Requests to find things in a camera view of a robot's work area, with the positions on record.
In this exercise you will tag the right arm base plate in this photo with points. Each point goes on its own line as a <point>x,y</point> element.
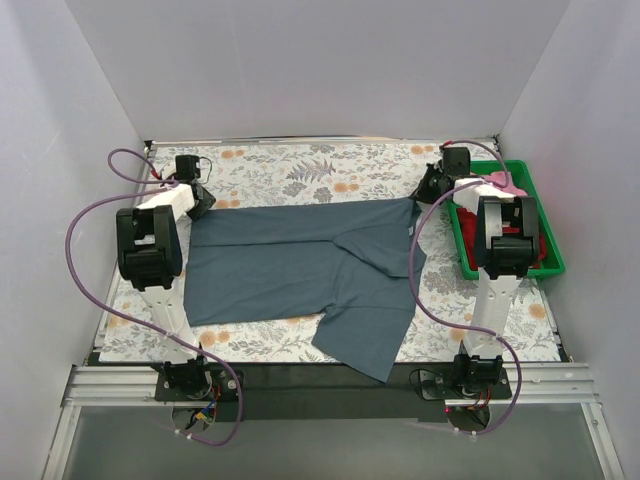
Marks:
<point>437,383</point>

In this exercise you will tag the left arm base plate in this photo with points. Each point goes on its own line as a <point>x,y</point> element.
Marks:
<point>185,386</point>

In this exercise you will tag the red t shirt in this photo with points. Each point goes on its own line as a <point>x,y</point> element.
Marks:
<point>467,226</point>

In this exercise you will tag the green plastic bin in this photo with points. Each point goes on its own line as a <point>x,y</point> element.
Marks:
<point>551,265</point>

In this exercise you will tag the aluminium frame rail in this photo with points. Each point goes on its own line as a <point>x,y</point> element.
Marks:
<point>327,422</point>

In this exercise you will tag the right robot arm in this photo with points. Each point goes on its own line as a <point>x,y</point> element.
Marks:
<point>506,246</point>

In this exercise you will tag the blue grey t shirt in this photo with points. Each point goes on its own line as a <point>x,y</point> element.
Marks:
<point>351,262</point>

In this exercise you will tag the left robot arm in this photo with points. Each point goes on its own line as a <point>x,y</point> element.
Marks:
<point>150,258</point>

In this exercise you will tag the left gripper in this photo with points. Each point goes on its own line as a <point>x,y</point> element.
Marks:
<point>203,201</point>

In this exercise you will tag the pink t shirt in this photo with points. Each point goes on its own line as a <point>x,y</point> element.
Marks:
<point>503,181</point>

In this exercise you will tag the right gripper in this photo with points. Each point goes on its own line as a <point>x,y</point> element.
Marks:
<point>430,184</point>

